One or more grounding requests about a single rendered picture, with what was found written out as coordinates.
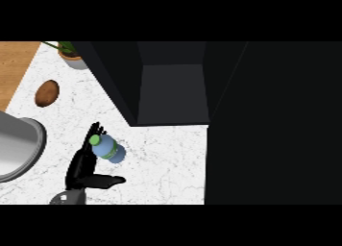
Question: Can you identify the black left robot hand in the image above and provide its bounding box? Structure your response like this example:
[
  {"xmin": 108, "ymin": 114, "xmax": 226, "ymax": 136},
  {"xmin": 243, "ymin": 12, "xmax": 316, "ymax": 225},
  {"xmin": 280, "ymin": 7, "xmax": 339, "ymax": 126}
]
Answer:
[{"xmin": 64, "ymin": 121, "xmax": 128, "ymax": 191}]

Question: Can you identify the blue water bottle green cap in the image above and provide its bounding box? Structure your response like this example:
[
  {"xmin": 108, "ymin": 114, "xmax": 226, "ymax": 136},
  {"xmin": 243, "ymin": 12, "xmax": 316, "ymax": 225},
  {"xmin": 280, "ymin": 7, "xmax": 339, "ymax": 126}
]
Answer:
[{"xmin": 89, "ymin": 134, "xmax": 128, "ymax": 164}]

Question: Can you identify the dark grey cabinet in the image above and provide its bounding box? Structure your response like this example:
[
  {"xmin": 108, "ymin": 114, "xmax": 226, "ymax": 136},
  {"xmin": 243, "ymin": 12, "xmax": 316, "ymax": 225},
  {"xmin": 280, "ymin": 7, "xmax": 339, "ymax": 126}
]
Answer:
[{"xmin": 71, "ymin": 41, "xmax": 249, "ymax": 128}]

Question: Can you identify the dark grey cabinet door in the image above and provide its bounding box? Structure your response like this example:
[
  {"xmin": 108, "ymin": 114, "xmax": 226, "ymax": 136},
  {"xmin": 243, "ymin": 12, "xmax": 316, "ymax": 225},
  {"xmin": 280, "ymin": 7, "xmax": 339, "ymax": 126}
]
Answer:
[{"xmin": 204, "ymin": 41, "xmax": 342, "ymax": 206}]

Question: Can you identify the grey metal sink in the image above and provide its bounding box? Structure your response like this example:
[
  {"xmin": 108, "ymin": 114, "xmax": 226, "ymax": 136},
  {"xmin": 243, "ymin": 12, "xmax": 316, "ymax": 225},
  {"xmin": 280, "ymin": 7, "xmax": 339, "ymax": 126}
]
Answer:
[{"xmin": 0, "ymin": 105, "xmax": 49, "ymax": 184}]

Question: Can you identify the brown potato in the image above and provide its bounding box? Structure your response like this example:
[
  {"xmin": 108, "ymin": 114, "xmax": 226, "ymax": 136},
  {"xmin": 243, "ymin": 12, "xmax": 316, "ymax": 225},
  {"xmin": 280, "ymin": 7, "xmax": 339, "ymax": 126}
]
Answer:
[{"xmin": 34, "ymin": 79, "xmax": 61, "ymax": 109}]

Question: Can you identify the potted green plant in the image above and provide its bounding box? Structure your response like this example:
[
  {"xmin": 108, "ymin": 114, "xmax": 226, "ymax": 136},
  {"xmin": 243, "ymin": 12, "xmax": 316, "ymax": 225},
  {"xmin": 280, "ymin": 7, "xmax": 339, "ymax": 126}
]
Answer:
[{"xmin": 42, "ymin": 41, "xmax": 92, "ymax": 71}]

